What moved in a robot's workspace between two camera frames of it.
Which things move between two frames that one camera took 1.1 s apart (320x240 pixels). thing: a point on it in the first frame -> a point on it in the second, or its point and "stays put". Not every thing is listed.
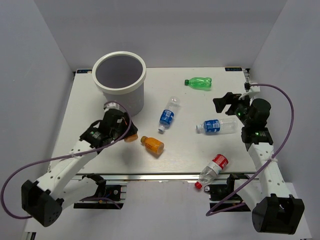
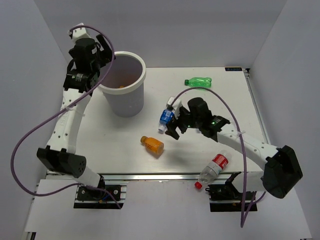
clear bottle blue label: (167, 114) stays put
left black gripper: (133, 129) -> (106, 56)
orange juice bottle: (152, 144) stays put
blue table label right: (235, 69) stays put
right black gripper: (229, 98) -> (171, 129)
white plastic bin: (120, 75) stays put
